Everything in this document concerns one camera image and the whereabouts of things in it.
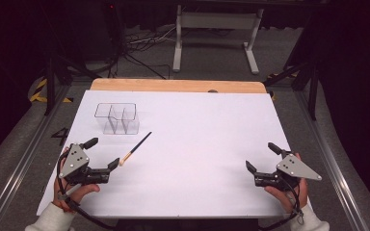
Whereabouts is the black tripod stand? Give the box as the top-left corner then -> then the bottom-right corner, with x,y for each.
263,61 -> 319,121
42,54 -> 102,116

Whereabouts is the dark equipment with red light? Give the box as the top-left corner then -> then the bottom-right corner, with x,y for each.
101,0 -> 127,62

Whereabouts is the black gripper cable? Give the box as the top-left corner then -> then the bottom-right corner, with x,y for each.
258,179 -> 304,231
56,152 -> 116,231

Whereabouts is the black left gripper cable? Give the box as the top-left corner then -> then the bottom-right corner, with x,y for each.
56,152 -> 116,231

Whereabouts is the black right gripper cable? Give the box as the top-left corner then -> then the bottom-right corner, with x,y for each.
258,179 -> 304,231

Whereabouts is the person's left hand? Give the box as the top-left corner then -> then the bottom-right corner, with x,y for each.
51,147 -> 101,214

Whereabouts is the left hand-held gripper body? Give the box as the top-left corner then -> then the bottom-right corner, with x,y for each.
59,143 -> 112,187

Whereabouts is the white metal stand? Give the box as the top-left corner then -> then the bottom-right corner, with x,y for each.
172,4 -> 265,75

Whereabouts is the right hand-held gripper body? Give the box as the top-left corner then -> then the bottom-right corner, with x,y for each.
253,153 -> 323,193

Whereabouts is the clear plastic compartment organizer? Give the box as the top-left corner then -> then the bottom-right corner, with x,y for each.
93,102 -> 141,136

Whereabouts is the white table cover board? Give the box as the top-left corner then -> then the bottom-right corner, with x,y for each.
36,90 -> 314,219

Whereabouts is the bundle of floor cables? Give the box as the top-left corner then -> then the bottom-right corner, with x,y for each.
121,25 -> 178,80

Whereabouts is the yellow black floor tape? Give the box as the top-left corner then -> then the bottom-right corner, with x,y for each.
28,78 -> 75,104

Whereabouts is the black floor tape mark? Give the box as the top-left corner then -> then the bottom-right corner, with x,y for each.
51,127 -> 70,147

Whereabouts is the person's right hand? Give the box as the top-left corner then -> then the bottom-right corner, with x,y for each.
263,179 -> 309,215

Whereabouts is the aluminium floor rail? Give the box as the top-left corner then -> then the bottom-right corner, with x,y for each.
0,85 -> 72,231
293,90 -> 370,231

